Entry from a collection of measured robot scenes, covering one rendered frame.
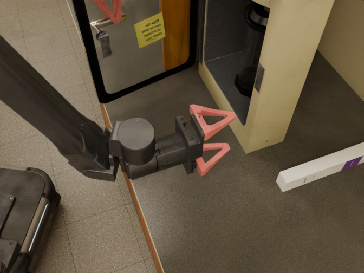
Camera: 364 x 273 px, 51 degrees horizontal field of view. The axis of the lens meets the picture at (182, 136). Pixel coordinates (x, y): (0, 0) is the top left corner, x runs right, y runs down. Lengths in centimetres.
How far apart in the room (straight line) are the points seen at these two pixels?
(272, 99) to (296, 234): 31
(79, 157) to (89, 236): 133
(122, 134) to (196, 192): 39
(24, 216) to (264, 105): 124
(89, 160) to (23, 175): 129
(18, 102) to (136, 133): 17
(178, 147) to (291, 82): 32
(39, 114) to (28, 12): 270
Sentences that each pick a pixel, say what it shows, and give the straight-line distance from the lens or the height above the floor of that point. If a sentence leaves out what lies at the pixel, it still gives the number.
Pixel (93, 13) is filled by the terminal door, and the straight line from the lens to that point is 87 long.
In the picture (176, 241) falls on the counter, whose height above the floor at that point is 94.
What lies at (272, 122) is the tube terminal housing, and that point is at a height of 104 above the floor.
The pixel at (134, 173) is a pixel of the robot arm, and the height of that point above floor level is 121.
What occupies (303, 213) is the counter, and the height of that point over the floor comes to 94.
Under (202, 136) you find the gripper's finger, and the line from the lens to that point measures 62.
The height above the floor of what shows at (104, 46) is 119.
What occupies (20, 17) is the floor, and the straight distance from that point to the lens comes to 322.
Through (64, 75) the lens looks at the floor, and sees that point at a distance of 263.
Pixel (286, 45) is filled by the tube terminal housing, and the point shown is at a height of 129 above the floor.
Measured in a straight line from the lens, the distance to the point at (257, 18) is 88.
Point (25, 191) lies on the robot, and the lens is 187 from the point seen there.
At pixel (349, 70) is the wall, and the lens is 129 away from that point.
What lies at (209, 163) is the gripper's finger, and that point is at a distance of 73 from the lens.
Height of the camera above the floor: 176
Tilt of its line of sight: 54 degrees down
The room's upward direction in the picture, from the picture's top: straight up
